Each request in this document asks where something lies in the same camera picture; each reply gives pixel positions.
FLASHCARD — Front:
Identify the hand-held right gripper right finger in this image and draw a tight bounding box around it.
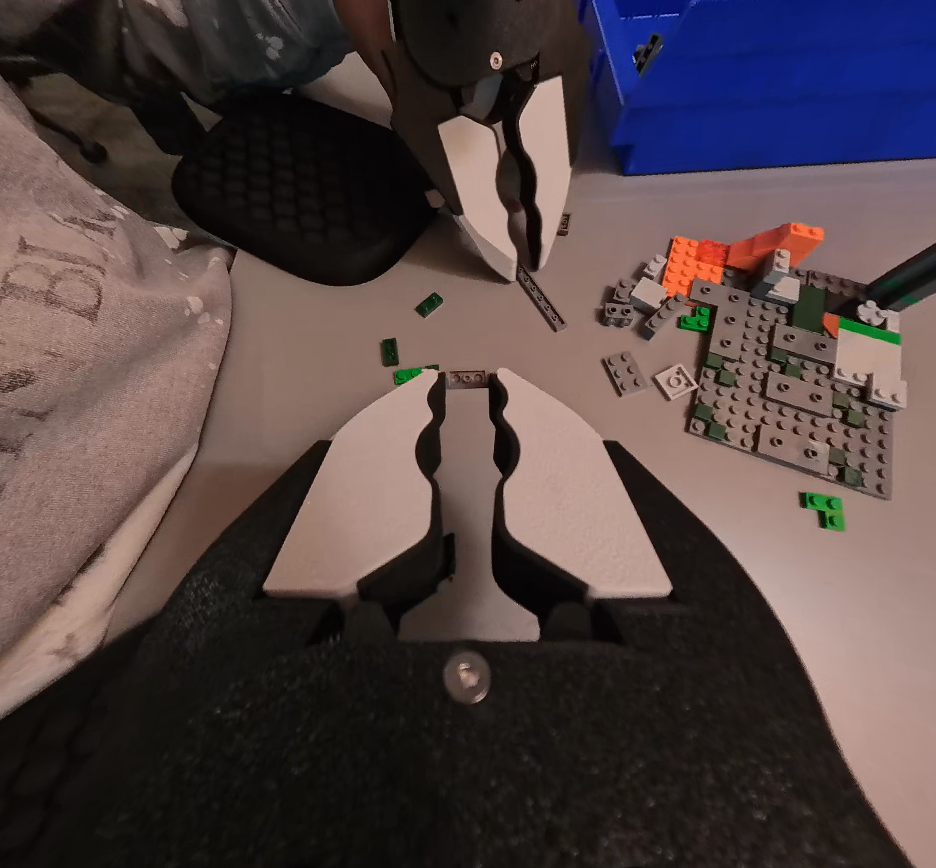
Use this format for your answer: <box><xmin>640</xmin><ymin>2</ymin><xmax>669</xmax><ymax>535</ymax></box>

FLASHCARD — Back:
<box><xmin>488</xmin><ymin>368</ymin><xmax>674</xmax><ymax>602</ymax></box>

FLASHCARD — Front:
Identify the grey spotted sweatshirt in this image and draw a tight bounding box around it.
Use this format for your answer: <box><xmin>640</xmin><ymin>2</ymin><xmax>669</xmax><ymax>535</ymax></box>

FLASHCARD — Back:
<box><xmin>0</xmin><ymin>78</ymin><xmax>235</xmax><ymax>715</ymax></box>

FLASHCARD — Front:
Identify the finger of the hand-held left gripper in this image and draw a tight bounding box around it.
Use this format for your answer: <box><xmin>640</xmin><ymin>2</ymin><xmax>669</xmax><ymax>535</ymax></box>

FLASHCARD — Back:
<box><xmin>437</xmin><ymin>115</ymin><xmax>522</xmax><ymax>284</ymax></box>
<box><xmin>505</xmin><ymin>71</ymin><xmax>575</xmax><ymax>273</ymax></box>

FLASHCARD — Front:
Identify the black office chair seat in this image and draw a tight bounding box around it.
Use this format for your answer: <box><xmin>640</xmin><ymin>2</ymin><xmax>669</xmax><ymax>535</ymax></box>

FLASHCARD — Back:
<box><xmin>172</xmin><ymin>93</ymin><xmax>443</xmax><ymax>288</ymax></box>

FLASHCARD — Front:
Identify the dark grey small lego brick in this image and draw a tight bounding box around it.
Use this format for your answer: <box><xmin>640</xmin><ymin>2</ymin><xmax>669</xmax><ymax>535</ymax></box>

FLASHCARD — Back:
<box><xmin>603</xmin><ymin>279</ymin><xmax>639</xmax><ymax>329</ymax></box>

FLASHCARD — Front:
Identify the blue plastic storage bin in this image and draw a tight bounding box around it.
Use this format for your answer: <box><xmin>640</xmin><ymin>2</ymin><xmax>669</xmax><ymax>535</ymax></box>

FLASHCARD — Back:
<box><xmin>570</xmin><ymin>0</ymin><xmax>936</xmax><ymax>176</ymax></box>

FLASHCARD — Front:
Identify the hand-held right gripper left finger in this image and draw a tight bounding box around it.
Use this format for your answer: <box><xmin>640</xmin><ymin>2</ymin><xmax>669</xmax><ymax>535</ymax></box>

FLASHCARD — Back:
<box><xmin>262</xmin><ymin>369</ymin><xmax>449</xmax><ymax>602</ymax></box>

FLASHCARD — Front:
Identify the person's left forearm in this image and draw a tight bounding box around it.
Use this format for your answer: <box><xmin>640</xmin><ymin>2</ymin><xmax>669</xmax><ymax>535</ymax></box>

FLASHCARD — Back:
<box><xmin>0</xmin><ymin>0</ymin><xmax>352</xmax><ymax>105</ymax></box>

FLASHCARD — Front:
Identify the long dark grey lego plate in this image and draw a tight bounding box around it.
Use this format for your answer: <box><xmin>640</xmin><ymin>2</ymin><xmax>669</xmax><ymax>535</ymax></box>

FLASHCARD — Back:
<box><xmin>515</xmin><ymin>263</ymin><xmax>569</xmax><ymax>333</ymax></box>

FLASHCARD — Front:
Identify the dark grey four-stud lego plate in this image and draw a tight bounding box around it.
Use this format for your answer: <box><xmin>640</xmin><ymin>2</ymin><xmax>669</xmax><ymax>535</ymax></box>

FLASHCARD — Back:
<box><xmin>642</xmin><ymin>292</ymin><xmax>688</xmax><ymax>341</ymax></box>

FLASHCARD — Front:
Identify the light grey square lego tile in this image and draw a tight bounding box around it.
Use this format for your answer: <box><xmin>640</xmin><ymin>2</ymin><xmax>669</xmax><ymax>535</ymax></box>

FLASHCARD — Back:
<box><xmin>653</xmin><ymin>364</ymin><xmax>699</xmax><ymax>401</ymax></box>

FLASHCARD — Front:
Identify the grey and orange lego build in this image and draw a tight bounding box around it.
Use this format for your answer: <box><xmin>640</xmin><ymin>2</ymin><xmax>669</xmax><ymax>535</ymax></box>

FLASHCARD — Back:
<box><xmin>662</xmin><ymin>222</ymin><xmax>936</xmax><ymax>502</ymax></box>

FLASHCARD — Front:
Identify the dark grey six-stud lego plate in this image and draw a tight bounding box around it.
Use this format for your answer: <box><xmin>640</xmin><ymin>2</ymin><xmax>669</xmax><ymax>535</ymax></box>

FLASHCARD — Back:
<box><xmin>602</xmin><ymin>351</ymin><xmax>652</xmax><ymax>398</ymax></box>

